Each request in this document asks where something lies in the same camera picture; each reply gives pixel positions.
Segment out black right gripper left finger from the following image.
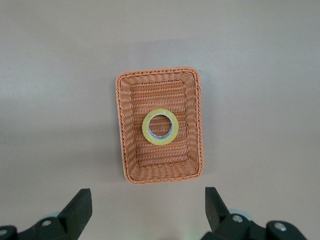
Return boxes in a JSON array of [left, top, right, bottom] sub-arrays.
[[0, 188, 93, 240]]

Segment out yellowish clear tape roll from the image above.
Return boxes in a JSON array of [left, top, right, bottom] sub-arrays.
[[141, 107, 180, 146]]

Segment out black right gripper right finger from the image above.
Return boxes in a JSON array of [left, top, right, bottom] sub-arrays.
[[201, 186, 308, 240]]

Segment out brown wicker basket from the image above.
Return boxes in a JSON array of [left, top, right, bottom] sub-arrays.
[[115, 66, 207, 186]]

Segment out brown table cover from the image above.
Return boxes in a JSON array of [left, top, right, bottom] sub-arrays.
[[0, 0, 320, 240]]

